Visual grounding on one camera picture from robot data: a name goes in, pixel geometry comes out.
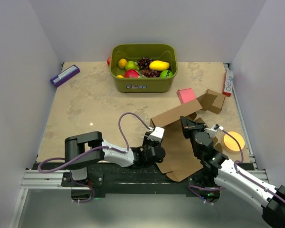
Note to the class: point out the pink rectangular block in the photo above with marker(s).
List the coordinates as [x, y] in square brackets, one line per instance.
[185, 95]

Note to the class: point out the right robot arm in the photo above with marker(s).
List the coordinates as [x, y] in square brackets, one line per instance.
[219, 172]

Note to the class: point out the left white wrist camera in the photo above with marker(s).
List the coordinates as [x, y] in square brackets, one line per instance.
[156, 134]

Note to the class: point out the green pear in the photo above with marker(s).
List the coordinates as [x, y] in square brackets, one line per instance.
[130, 65]

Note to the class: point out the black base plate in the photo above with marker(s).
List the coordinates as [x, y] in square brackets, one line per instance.
[108, 178]

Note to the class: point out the dark grape bunch upper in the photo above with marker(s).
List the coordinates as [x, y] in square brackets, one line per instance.
[144, 63]

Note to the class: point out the red fruit behind bin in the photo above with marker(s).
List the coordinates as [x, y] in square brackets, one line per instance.
[109, 61]

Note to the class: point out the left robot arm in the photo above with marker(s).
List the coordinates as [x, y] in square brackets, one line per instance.
[84, 150]

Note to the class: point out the large cardboard box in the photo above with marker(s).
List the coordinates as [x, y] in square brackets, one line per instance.
[179, 162]

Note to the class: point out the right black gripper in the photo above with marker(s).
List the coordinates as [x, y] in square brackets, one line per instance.
[188, 126]

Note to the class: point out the dark grape bunch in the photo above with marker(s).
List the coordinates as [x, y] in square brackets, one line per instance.
[150, 73]
[144, 63]

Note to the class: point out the orange round sponge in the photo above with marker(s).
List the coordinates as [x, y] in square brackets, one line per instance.
[230, 145]

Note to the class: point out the green plastic bin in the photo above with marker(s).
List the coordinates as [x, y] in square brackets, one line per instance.
[134, 52]

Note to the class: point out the small brown cardboard box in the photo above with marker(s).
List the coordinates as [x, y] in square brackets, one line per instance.
[211, 101]

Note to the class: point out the purple rectangular box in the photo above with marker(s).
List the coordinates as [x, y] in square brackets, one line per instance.
[64, 76]

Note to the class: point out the dark grape bunch lower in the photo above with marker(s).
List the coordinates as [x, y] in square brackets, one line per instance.
[150, 73]

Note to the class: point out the yellow mango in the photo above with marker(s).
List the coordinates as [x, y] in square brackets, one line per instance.
[158, 65]

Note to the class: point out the red white toothpaste box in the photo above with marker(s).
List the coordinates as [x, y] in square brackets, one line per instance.
[228, 83]

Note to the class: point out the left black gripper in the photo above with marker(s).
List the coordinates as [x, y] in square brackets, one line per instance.
[145, 139]

